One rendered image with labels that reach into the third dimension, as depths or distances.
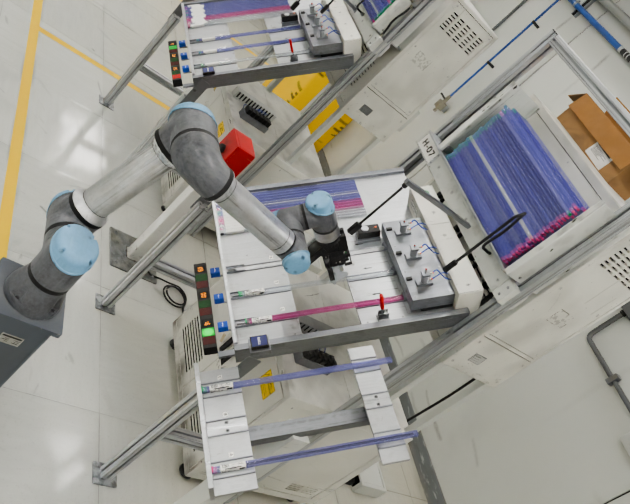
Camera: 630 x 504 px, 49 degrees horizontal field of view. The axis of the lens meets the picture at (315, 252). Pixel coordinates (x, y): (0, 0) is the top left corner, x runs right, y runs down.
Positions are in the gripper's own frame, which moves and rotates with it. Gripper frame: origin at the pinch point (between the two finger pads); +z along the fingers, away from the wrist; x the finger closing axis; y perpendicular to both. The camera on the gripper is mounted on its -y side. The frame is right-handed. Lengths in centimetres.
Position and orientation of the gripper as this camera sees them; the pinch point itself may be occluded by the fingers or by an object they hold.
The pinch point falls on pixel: (331, 279)
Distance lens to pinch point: 214.6
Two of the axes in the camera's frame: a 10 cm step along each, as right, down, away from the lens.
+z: 1.8, 6.5, 7.4
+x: -2.0, -7.1, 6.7
